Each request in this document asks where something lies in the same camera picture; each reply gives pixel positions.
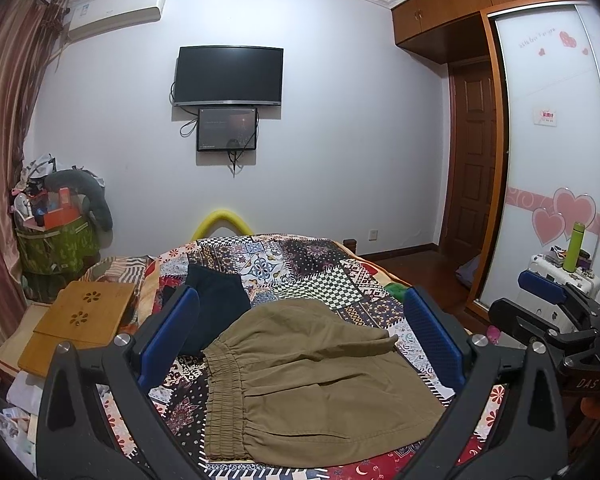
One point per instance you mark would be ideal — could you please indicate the green thermos bottle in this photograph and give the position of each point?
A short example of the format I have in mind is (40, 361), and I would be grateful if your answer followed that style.
(574, 247)

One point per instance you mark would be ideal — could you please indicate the dark navy folded garment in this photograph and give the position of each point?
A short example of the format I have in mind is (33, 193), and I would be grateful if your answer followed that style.
(222, 301)

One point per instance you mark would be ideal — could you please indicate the small black wall monitor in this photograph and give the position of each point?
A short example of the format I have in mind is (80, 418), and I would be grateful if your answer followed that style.
(227, 129)

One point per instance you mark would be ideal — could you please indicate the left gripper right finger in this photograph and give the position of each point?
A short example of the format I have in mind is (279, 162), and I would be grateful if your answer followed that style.
(529, 437)

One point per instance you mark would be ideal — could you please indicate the wooden lap desk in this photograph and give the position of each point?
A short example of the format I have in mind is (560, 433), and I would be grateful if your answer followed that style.
(87, 314)

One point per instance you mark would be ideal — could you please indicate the white suitcase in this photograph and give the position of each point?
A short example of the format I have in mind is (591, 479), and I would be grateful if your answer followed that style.
(549, 265)

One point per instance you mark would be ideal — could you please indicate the olive khaki pants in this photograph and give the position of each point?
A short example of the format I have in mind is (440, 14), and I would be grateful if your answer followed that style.
(291, 384)

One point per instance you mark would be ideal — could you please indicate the black wall television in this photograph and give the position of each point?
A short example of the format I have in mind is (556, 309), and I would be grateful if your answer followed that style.
(228, 75)

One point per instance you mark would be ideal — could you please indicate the striped pink curtain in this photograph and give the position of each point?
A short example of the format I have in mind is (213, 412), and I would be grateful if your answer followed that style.
(28, 31)

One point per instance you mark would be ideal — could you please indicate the yellow foam bed guard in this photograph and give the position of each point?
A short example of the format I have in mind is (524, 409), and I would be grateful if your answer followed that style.
(221, 219)

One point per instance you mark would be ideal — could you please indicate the patchwork patterned bed quilt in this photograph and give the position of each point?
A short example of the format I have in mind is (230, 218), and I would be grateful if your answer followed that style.
(272, 268)

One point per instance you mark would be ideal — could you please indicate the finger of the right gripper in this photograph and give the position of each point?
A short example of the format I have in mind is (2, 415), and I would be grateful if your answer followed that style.
(551, 292)

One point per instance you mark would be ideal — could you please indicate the green storage bag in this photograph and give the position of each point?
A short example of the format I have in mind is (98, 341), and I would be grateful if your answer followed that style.
(52, 259)

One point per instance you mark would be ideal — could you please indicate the orange box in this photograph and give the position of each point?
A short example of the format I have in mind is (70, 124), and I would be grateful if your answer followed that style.
(64, 214)

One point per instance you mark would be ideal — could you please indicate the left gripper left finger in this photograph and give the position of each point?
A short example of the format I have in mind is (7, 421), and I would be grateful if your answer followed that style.
(74, 439)

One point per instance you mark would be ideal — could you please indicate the white wall air conditioner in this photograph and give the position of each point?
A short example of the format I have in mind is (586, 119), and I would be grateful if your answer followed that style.
(96, 17)

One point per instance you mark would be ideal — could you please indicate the brown wooden door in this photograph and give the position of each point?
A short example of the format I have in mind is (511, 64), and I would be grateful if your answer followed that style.
(472, 162)

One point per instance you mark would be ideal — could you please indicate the grey neck pillow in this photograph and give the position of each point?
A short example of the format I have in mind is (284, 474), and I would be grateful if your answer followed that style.
(83, 183)

